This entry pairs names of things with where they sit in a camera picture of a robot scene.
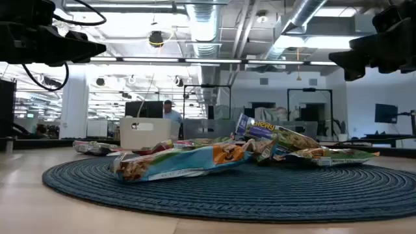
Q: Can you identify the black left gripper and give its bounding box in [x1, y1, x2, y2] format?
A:
[0, 0, 107, 66]

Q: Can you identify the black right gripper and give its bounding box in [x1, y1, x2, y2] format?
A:
[328, 0, 416, 81]

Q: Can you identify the red green granola bar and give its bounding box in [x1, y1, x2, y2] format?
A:
[72, 140, 124, 157]

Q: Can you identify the red yellow granola bar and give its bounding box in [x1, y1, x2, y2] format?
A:
[131, 139, 176, 156]

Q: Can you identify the purple blue Chewy granola bar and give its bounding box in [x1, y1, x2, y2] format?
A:
[234, 112, 322, 152]

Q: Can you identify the light blue granola bar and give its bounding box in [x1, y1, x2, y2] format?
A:
[246, 138, 289, 164]

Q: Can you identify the orange blue green granola bar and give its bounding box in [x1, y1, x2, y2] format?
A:
[111, 142, 254, 183]

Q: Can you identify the white square pillar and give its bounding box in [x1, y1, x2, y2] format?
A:
[58, 64, 90, 140]

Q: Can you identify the white cabinet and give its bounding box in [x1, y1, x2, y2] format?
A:
[86, 118, 109, 138]

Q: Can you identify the plant in white pot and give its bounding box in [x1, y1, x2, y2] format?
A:
[334, 118, 349, 142]

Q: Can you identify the black desk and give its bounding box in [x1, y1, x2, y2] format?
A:
[363, 132, 416, 141]

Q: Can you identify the person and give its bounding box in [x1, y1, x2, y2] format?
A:
[163, 99, 183, 125]
[34, 124, 49, 138]

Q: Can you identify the black computer monitor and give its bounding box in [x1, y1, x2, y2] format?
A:
[124, 100, 164, 119]

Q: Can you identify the black cabinet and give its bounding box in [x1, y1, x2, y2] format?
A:
[0, 79, 18, 139]

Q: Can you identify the black bar with light strips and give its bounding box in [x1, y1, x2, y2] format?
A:
[89, 56, 339, 66]

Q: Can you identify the white plastic bin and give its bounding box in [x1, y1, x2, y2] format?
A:
[119, 117, 180, 151]

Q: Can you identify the round dark blue woven placemat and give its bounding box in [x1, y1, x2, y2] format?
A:
[41, 155, 416, 224]

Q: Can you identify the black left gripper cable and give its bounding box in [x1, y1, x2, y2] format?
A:
[51, 0, 108, 27]
[21, 61, 70, 92]

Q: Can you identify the dark wall monitor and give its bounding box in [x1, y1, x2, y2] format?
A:
[374, 103, 399, 125]

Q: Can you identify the black metal frame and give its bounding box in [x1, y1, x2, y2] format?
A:
[287, 87, 334, 137]

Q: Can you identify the black ceiling camera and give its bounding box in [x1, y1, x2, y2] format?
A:
[148, 30, 164, 49]

